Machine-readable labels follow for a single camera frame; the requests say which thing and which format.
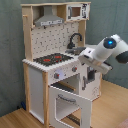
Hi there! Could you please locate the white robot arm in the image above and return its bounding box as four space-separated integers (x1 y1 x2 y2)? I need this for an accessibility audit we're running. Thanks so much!
78 34 128 74

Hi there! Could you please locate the grey toy sink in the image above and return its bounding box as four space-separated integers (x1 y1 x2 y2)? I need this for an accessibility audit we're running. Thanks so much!
65 47 86 55

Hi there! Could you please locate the white toy microwave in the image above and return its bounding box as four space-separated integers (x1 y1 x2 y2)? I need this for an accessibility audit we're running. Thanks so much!
66 3 90 21

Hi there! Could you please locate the red left stove knob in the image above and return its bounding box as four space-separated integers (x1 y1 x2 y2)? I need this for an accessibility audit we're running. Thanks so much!
54 73 60 79

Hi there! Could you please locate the grey range hood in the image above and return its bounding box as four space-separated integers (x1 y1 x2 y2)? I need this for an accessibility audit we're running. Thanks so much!
35 5 64 27

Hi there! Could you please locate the white oven door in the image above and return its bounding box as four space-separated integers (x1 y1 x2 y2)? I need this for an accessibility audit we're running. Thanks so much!
49 87 92 128

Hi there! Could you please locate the wooden toy kitchen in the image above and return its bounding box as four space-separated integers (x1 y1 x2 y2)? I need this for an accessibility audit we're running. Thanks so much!
20 1 107 128

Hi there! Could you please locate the grey ice dispenser panel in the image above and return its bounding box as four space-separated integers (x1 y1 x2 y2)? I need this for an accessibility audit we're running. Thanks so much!
87 67 95 83

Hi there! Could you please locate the black toy faucet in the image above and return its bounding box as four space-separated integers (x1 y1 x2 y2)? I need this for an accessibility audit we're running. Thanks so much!
67 33 82 49

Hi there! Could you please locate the black toy stovetop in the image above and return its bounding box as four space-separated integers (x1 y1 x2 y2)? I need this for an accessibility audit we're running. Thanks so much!
34 53 71 67

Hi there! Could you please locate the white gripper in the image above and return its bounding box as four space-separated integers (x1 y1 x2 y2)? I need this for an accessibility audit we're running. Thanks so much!
78 47 112 74

